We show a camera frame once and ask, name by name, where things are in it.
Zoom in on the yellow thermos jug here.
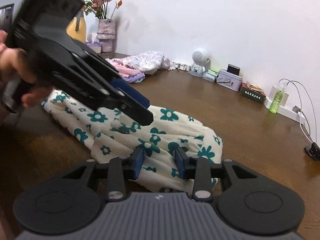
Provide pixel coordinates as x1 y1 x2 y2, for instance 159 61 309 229
66 11 86 43

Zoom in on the white block letters ornament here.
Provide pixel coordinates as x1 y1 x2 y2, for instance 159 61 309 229
172 61 191 72

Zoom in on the dark red tea box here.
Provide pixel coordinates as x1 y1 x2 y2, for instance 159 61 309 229
240 83 266 103

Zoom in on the pink floral white garment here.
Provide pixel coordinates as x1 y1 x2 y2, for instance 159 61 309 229
106 50 176 75

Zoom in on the purple tissue box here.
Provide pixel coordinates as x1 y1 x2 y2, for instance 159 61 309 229
86 41 101 54

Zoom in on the small black box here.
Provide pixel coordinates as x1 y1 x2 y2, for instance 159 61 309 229
227 64 240 76

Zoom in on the green spray bottle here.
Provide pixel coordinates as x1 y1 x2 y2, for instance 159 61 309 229
269 84 285 114

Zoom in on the pink blue folded garment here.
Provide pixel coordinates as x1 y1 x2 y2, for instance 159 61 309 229
107 59 145 83

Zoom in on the white astronaut figurine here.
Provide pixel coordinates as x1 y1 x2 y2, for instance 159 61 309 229
188 48 210 77

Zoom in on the pink rose bouquet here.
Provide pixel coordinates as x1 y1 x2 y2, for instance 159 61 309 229
84 0 123 20

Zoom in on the green white small box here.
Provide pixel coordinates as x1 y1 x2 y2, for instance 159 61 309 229
202 69 219 82

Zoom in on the grey tin box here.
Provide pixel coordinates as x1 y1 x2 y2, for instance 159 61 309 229
216 69 243 92

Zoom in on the black phone holder clamp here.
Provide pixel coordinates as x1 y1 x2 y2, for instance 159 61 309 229
304 142 320 160

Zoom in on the person left hand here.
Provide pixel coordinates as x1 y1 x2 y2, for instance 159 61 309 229
1 30 53 108

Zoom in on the cream floral green dress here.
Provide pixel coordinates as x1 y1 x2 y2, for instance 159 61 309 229
41 90 223 193

